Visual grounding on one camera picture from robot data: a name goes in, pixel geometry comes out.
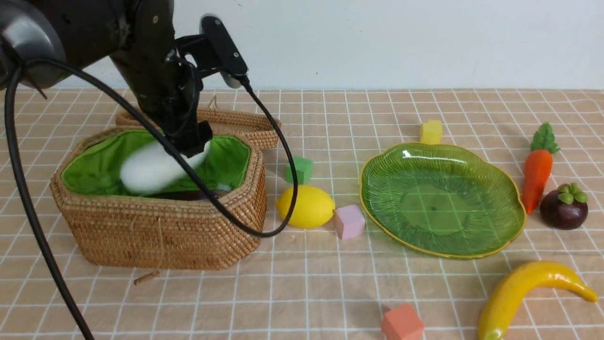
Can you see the dark purple mangosteen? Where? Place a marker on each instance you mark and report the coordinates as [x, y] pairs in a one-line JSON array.
[[565, 208]]

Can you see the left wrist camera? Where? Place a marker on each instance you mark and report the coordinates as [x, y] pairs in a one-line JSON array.
[[213, 51]]

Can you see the orange foam cube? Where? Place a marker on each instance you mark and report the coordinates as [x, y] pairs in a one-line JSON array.
[[402, 323]]

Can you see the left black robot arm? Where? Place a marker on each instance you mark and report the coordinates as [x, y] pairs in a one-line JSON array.
[[138, 36]]

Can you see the yellow foam cube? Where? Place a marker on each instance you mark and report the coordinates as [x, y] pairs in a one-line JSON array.
[[431, 132]]

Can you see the woven wicker basket green lining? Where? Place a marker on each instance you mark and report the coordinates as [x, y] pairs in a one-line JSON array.
[[114, 227]]

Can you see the green glass plate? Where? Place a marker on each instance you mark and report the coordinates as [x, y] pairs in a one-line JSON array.
[[441, 200]]

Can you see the yellow lemon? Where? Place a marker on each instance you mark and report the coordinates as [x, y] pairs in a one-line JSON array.
[[313, 208]]

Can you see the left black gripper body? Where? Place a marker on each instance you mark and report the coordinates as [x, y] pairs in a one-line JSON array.
[[165, 89]]

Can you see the orange carrot green top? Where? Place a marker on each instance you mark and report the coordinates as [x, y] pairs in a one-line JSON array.
[[538, 166]]

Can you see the green foam cube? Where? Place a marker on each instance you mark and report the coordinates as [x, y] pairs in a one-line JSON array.
[[303, 170]]

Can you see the purple eggplant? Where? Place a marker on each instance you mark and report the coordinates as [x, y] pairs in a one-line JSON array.
[[189, 196]]

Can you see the white radish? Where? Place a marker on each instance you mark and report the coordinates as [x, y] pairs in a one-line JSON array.
[[149, 170]]

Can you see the woven wicker basket lid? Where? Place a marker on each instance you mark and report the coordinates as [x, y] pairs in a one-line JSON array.
[[255, 128]]

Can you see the yellow banana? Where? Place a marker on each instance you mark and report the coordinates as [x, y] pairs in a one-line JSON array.
[[508, 296]]

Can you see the pink foam cube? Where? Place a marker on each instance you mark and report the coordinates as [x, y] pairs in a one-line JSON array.
[[349, 222]]

